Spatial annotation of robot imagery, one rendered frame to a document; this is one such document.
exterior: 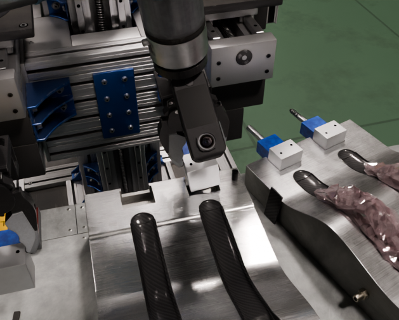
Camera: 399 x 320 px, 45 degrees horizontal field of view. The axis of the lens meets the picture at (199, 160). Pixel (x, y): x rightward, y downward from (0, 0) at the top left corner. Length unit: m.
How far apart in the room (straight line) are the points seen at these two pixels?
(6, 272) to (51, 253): 0.20
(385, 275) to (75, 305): 0.46
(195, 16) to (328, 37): 2.61
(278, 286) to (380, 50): 2.53
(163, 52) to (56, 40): 0.54
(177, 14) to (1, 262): 0.37
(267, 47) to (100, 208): 0.46
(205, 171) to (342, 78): 2.08
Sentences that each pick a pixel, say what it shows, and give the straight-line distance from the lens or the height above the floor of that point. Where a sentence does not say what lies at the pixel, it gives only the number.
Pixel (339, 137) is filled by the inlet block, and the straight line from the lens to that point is 0.96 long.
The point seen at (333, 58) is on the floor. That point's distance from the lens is 2.95.
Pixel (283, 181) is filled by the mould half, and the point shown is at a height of 0.85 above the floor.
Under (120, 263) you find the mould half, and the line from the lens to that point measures 0.72.
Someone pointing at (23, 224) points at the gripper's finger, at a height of 1.01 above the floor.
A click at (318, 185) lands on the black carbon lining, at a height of 0.85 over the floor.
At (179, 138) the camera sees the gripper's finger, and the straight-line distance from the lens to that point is 0.71.
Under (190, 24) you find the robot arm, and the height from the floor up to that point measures 1.20.
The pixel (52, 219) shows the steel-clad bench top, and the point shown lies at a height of 0.80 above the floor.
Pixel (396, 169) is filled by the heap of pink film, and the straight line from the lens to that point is 0.87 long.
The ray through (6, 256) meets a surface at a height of 0.96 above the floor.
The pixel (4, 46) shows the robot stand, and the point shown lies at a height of 1.00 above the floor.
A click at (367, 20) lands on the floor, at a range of 3.44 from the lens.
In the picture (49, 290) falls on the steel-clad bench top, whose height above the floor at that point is 0.80.
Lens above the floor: 1.47
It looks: 43 degrees down
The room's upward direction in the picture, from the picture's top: straight up
